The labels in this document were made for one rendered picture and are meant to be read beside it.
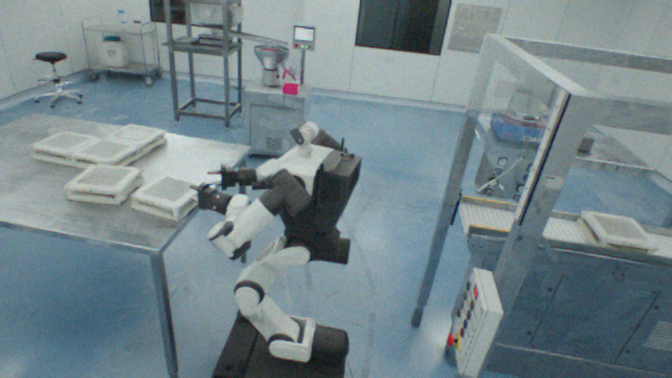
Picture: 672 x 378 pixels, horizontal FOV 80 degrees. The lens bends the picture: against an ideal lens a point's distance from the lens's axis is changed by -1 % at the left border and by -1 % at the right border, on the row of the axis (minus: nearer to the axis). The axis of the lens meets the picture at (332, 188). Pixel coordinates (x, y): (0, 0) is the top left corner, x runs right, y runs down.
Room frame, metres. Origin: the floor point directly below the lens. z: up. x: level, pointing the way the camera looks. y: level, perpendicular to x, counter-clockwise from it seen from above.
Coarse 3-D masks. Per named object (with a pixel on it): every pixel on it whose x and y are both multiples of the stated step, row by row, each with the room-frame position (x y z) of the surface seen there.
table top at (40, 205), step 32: (0, 128) 2.18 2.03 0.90; (32, 128) 2.23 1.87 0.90; (64, 128) 2.28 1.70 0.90; (96, 128) 2.34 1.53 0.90; (0, 160) 1.80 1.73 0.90; (32, 160) 1.84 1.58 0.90; (160, 160) 2.00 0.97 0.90; (192, 160) 2.04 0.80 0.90; (224, 160) 2.09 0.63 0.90; (0, 192) 1.51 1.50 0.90; (32, 192) 1.54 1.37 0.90; (64, 192) 1.57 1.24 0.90; (0, 224) 1.31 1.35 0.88; (32, 224) 1.31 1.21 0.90; (64, 224) 1.33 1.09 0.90; (96, 224) 1.35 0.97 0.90; (128, 224) 1.38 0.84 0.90; (160, 224) 1.41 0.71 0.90; (160, 256) 1.24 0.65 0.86
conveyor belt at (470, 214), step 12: (468, 204) 1.81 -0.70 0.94; (468, 216) 1.69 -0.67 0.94; (480, 216) 1.71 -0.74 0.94; (492, 216) 1.72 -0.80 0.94; (504, 216) 1.73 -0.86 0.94; (504, 228) 1.62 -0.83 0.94; (552, 228) 1.67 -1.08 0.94; (564, 228) 1.68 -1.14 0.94; (576, 228) 1.69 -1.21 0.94; (576, 240) 1.59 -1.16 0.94; (588, 240) 1.60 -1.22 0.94; (660, 240) 1.67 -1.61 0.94; (660, 252) 1.56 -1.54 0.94
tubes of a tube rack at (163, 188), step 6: (168, 180) 1.65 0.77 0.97; (174, 180) 1.66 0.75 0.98; (156, 186) 1.58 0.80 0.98; (162, 186) 1.59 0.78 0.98; (168, 186) 1.60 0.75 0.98; (174, 186) 1.60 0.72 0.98; (180, 186) 1.62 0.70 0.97; (186, 186) 1.62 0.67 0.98; (150, 192) 1.54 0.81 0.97; (156, 192) 1.53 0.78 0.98; (162, 192) 1.54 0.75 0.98; (168, 192) 1.55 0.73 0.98; (174, 192) 1.55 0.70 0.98; (180, 192) 1.56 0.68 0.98; (174, 198) 1.51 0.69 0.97
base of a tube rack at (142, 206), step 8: (192, 200) 1.58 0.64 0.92; (136, 208) 1.49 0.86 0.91; (144, 208) 1.48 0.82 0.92; (152, 208) 1.48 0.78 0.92; (160, 208) 1.49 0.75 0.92; (184, 208) 1.51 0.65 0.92; (192, 208) 1.54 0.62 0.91; (160, 216) 1.46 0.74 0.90; (168, 216) 1.45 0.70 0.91; (176, 216) 1.44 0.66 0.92
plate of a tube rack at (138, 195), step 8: (160, 176) 1.69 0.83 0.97; (176, 176) 1.71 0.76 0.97; (176, 184) 1.63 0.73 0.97; (136, 192) 1.53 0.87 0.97; (192, 192) 1.58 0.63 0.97; (144, 200) 1.48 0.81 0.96; (152, 200) 1.48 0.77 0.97; (160, 200) 1.48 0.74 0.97; (168, 200) 1.49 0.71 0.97; (176, 200) 1.50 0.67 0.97; (184, 200) 1.50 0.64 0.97; (168, 208) 1.45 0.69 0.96; (176, 208) 1.44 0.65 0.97
